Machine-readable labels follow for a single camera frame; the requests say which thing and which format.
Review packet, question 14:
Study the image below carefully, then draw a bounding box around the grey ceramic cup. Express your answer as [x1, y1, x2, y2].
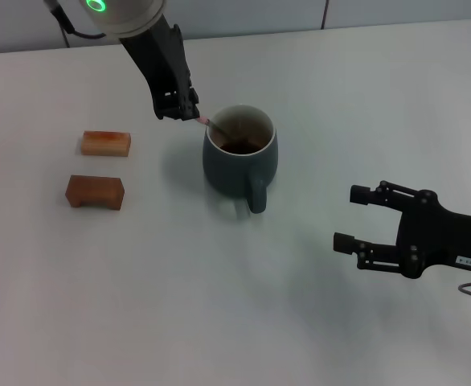
[202, 103, 279, 215]

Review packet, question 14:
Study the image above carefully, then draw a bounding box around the light wooden block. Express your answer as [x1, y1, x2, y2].
[80, 130, 133, 158]

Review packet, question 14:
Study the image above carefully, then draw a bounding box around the pink handled metal spoon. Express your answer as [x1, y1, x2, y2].
[194, 115, 253, 149]

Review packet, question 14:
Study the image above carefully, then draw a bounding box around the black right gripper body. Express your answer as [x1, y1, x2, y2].
[394, 188, 471, 280]

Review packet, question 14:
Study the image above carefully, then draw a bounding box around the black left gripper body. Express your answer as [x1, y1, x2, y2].
[117, 15, 193, 101]

